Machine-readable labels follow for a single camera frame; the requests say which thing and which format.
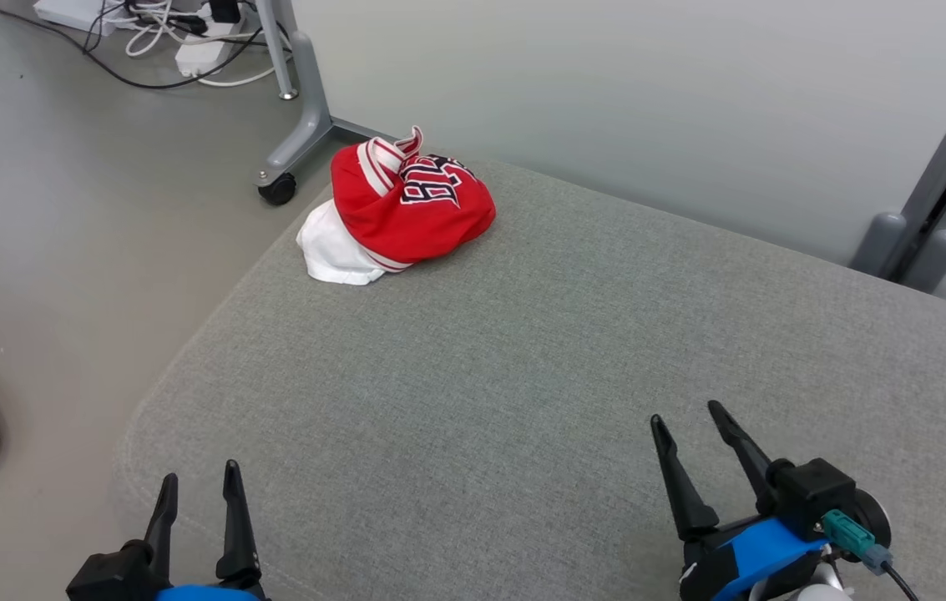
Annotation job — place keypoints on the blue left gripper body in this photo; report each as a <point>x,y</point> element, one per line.
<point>205,594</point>

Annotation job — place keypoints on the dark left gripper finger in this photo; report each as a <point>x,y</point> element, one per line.
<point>162,526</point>
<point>236,534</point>

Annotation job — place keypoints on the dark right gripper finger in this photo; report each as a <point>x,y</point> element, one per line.
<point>744,455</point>
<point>681,492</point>

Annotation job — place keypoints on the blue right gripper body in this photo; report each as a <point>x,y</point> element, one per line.
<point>756,555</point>

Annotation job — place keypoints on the red white basketball jersey tee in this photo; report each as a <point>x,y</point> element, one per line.
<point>414,209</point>

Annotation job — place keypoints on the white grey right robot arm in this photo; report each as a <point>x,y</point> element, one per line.
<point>823,594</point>

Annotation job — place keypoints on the grey desk leg with caster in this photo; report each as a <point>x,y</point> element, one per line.
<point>306,108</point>

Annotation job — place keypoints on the white flat box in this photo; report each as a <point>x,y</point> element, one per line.
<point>76,12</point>

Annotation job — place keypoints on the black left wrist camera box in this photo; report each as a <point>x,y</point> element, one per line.
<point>109,576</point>

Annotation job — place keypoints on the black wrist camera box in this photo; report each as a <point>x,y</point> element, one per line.
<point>109,576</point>
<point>811,492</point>

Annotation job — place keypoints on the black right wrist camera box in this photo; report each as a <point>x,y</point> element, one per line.
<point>811,492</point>

